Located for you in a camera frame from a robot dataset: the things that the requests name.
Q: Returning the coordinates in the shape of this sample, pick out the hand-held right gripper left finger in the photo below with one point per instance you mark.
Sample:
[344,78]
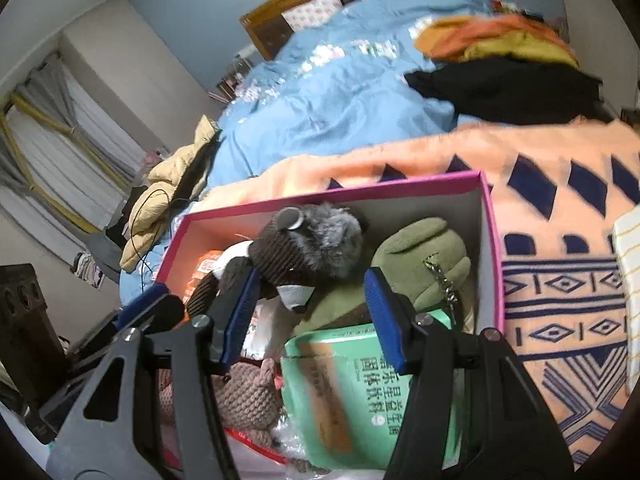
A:
[241,305]

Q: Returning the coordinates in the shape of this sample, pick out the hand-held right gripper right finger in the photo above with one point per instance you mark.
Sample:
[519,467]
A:
[382,310]

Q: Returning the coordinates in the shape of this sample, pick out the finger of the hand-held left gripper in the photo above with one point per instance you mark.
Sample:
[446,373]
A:
[152,309]

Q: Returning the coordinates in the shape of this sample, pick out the brown raccoon plush toy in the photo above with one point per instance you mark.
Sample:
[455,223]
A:
[310,250]

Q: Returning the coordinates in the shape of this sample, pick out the pink cardboard box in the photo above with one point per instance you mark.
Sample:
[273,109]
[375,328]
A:
[450,205]

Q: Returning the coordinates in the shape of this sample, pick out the orange snack packet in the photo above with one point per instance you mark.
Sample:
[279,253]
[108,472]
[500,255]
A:
[202,270]

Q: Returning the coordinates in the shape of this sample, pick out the green plush toy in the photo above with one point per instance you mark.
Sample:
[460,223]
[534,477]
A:
[425,255]

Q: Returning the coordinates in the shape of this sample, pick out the striped grey cloth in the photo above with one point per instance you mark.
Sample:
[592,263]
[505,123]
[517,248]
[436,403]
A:
[90,270]

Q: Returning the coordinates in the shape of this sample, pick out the black cloth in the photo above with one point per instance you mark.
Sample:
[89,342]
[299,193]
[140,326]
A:
[120,225]

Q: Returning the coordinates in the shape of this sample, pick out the brown knitted toy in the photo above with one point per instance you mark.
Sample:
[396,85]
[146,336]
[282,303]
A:
[245,395]

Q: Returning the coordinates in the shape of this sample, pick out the green drink packet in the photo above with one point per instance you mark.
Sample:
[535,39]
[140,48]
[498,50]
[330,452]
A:
[340,400]

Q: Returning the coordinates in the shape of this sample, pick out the beige padded jacket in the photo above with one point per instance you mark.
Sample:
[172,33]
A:
[170,170]

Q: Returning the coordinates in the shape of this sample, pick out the grey curtain with yellow ties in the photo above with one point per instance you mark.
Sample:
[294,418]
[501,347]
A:
[50,160]

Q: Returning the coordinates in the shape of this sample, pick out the orange patterned blanket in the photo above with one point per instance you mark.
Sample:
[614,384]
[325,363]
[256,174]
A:
[550,240]

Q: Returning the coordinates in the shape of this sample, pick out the blue floral duvet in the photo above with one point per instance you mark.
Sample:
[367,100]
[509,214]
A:
[325,100]

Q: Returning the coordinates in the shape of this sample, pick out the white yellow striped cloth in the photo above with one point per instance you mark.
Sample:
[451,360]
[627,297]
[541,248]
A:
[630,285]

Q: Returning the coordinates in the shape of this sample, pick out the black garment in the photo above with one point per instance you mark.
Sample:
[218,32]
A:
[505,90]

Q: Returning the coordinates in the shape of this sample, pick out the wooden headboard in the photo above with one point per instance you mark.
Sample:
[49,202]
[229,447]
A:
[265,30]

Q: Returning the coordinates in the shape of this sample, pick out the orange garment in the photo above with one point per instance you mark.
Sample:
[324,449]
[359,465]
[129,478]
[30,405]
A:
[465,30]

